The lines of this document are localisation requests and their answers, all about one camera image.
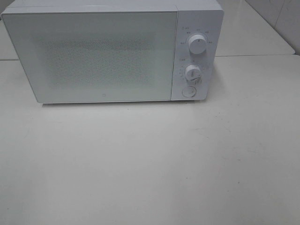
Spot round white door button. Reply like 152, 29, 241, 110
182, 86, 196, 98

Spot white timer knob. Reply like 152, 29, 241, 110
185, 64, 202, 82

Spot upper white power knob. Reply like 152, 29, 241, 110
188, 34, 208, 54

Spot white microwave oven body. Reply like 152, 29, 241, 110
1, 0, 224, 102

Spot white microwave door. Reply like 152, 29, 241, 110
3, 12, 177, 104

